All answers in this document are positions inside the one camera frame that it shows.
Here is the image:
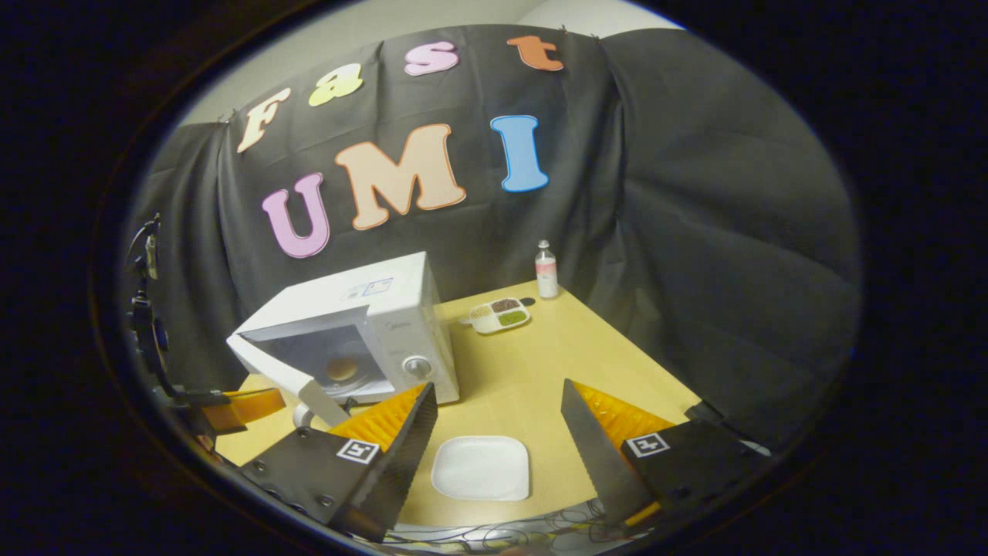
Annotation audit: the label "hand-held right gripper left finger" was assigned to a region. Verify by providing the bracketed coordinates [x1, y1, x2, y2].
[239, 382, 439, 543]

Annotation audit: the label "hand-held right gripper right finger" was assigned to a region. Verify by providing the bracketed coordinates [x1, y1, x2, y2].
[560, 378, 774, 532]

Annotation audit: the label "black floor cables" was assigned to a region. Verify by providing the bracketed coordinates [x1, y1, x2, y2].
[386, 500, 626, 551]

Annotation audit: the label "white divided dish with grains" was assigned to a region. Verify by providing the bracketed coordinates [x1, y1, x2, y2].
[468, 297, 533, 335]

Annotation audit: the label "white microwave oven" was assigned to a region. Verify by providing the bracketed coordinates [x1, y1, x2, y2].
[226, 251, 461, 429]

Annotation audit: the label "black backdrop cloth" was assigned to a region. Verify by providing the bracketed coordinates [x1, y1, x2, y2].
[123, 23, 861, 456]

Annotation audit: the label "clear bottle with pink label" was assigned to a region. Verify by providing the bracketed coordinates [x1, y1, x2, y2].
[535, 239, 560, 300]

